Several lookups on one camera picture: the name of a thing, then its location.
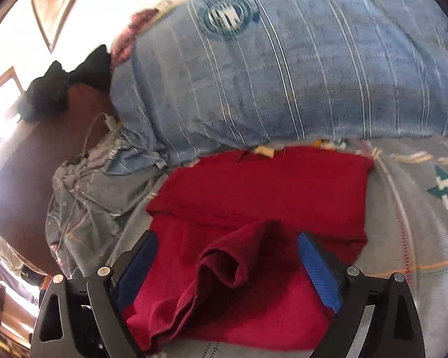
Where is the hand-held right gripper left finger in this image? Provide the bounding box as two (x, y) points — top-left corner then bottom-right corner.
(30, 229), (159, 358)

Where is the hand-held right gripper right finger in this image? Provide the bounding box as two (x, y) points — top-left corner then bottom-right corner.
(297, 232), (426, 358)

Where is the red sweater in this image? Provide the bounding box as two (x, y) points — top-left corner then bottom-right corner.
(122, 146), (376, 355)

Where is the brown headboard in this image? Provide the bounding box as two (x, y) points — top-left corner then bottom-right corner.
(0, 82), (128, 273)

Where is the blue plaid quilt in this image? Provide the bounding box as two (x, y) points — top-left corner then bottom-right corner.
(105, 0), (448, 166)

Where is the black cloth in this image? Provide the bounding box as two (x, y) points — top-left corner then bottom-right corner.
(18, 44), (114, 122)

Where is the dark red patterned cloth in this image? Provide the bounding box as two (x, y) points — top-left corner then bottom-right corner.
(110, 7), (161, 73)

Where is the white cable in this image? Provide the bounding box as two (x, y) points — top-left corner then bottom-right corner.
(48, 113), (111, 254)

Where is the wooden frame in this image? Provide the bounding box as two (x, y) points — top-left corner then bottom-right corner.
(32, 0), (98, 53)

